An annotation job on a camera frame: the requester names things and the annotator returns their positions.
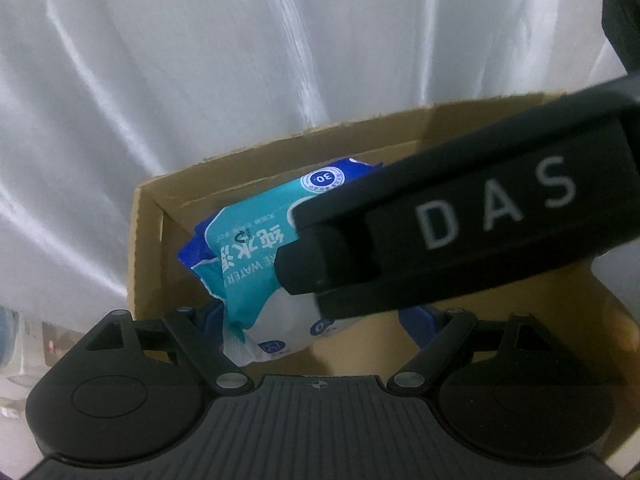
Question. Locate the white curtain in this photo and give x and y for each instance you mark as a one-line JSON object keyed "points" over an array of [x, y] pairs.
{"points": [[200, 60]]}

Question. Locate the blue water bottle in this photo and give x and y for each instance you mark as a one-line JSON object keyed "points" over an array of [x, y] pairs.
{"points": [[7, 335]]}

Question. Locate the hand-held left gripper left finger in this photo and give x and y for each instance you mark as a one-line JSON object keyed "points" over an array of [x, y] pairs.
{"points": [[212, 321]]}

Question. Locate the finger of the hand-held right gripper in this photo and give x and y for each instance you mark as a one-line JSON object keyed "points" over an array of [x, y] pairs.
{"points": [[320, 260]]}

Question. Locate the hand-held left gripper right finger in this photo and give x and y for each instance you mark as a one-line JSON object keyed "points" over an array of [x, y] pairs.
{"points": [[418, 326]]}

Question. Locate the brown cardboard box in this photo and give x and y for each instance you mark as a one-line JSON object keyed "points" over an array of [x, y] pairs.
{"points": [[350, 130]]}

